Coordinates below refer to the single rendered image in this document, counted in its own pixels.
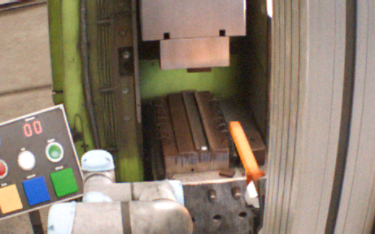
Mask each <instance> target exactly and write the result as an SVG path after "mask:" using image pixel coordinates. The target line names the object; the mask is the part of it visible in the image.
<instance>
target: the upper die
mask: <svg viewBox="0 0 375 234"><path fill-rule="evenodd" d="M219 33H220V36H219V37H196V38H183V39H171V40H170V39H169V35H168V32H165V33H164V39H163V40H158V41H155V44H156V48H157V52H158V56H159V64H160V68H161V71H163V70H175V69H187V68H200V67H223V66H229V36H225V35H224V33H223V31H222V30H219Z"/></svg>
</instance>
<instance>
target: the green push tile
mask: <svg viewBox="0 0 375 234"><path fill-rule="evenodd" d="M50 177H51V180H52V183H53V185H54V188H55V192H56V196H57V197H62V196H64V195H68V194H71V193H76V192H78V191H79V190H78V187H77V184H76V180H75V177H74V175H73V171H72V168H71V167H68V168H66V169H63V170H62V171H55V172H53V173H50Z"/></svg>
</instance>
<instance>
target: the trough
mask: <svg viewBox="0 0 375 234"><path fill-rule="evenodd" d="M185 97H186V100H187V103H188V107H189V110H190V116H191V119H192V122H193V125H194V131H195V135H196V138H197V141H198V147H199V151H200V152H210V145H209V142H208V139H207V134H206V131H205V128H204V125H203V120H202V117H201V114H200V111H199V108H198V103H197V100H196V97H195V94H194V93H185ZM202 146H206V147H207V148H206V149H201V147H202Z"/></svg>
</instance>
